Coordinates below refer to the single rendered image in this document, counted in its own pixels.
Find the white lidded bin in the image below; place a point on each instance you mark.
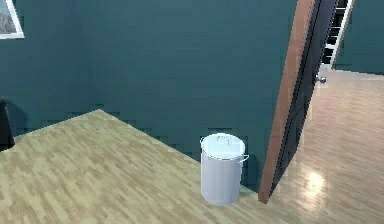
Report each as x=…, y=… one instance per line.
x=220, y=176

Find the dark room door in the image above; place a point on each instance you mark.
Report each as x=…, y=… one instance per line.
x=300, y=100

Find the round silver door knob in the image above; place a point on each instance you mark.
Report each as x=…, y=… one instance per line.
x=321, y=79

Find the white shelf unit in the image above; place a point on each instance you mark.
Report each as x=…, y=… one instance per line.
x=335, y=33

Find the black furniture piece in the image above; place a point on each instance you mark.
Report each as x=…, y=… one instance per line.
x=4, y=130

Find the white framed picture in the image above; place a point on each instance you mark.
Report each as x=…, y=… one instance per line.
x=8, y=18

